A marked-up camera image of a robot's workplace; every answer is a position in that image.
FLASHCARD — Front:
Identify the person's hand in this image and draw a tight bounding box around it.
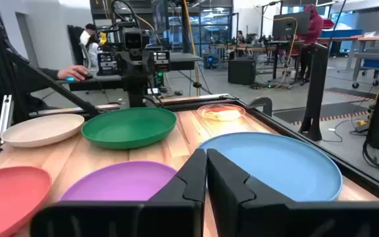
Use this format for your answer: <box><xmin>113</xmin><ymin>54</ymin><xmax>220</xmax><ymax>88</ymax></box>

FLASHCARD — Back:
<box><xmin>57</xmin><ymin>65</ymin><xmax>89</xmax><ymax>82</ymax></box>

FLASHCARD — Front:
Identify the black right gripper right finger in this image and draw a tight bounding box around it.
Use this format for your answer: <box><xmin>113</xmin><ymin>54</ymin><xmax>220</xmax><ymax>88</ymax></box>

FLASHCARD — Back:
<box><xmin>207</xmin><ymin>147</ymin><xmax>379</xmax><ymax>237</ymax></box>

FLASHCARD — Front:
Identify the black computer mouse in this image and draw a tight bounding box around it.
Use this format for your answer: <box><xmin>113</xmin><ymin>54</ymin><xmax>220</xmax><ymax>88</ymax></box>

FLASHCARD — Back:
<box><xmin>64</xmin><ymin>73</ymin><xmax>94</xmax><ymax>82</ymax></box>

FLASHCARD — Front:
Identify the red plastic plate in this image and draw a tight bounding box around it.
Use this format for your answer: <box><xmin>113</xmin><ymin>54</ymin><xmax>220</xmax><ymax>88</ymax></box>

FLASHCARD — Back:
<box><xmin>0</xmin><ymin>165</ymin><xmax>53</xmax><ymax>237</ymax></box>

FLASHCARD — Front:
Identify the transparent orange plastic plate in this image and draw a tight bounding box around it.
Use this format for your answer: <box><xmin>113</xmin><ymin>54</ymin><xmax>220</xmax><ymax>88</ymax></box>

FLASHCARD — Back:
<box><xmin>197</xmin><ymin>103</ymin><xmax>246</xmax><ymax>122</ymax></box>

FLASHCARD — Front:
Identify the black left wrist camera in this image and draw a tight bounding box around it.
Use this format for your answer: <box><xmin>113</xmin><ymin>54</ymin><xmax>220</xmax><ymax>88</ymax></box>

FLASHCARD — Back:
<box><xmin>122</xmin><ymin>27</ymin><xmax>144</xmax><ymax>51</ymax></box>

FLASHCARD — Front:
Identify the yellow cable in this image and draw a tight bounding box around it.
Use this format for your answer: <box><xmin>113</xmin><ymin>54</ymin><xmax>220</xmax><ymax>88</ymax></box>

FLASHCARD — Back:
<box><xmin>182</xmin><ymin>0</ymin><xmax>201</xmax><ymax>97</ymax></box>

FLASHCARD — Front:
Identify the black electronics box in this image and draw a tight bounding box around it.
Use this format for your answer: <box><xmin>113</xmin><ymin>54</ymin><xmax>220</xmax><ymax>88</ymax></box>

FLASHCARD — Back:
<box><xmin>96</xmin><ymin>51</ymin><xmax>118</xmax><ymax>76</ymax></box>
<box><xmin>153</xmin><ymin>50</ymin><xmax>172</xmax><ymax>74</ymax></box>

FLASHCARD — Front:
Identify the large blue plastic plate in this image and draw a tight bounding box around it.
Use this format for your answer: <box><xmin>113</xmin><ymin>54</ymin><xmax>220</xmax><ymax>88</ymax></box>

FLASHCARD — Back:
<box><xmin>198</xmin><ymin>132</ymin><xmax>343</xmax><ymax>202</ymax></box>

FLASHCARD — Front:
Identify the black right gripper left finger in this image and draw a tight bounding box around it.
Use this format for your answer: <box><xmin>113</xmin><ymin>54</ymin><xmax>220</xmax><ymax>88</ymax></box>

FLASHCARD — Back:
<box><xmin>30</xmin><ymin>148</ymin><xmax>208</xmax><ymax>237</ymax></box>

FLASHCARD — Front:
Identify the black cabinet box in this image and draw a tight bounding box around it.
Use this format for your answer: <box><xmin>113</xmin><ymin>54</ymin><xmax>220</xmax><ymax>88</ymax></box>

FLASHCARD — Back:
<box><xmin>227</xmin><ymin>58</ymin><xmax>257</xmax><ymax>86</ymax></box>

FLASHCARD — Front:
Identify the green plastic plate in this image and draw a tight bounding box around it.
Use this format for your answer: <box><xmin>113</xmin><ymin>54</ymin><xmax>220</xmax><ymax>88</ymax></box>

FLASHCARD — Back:
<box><xmin>81</xmin><ymin>107</ymin><xmax>178</xmax><ymax>151</ymax></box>

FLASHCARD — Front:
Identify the silver aluminium extrusion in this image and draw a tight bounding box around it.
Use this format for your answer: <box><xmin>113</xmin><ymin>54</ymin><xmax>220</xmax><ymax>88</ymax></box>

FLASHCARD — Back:
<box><xmin>0</xmin><ymin>94</ymin><xmax>14</xmax><ymax>145</ymax></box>

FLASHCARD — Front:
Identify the black stand post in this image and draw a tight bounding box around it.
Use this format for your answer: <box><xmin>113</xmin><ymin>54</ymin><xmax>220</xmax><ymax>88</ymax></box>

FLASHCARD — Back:
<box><xmin>298</xmin><ymin>42</ymin><xmax>329</xmax><ymax>142</ymax></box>

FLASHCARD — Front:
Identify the black monitor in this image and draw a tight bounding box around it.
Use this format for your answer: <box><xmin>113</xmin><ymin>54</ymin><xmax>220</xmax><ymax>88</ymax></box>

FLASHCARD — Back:
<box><xmin>272</xmin><ymin>11</ymin><xmax>311</xmax><ymax>39</ymax></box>

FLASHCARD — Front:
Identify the cream plastic plate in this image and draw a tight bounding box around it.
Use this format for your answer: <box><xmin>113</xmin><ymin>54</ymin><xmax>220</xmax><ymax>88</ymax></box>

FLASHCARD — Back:
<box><xmin>1</xmin><ymin>113</ymin><xmax>86</xmax><ymax>148</ymax></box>

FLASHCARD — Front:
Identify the purple plastic plate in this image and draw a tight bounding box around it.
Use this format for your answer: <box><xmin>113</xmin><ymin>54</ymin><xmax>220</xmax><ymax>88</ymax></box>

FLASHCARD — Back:
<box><xmin>60</xmin><ymin>160</ymin><xmax>178</xmax><ymax>202</ymax></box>

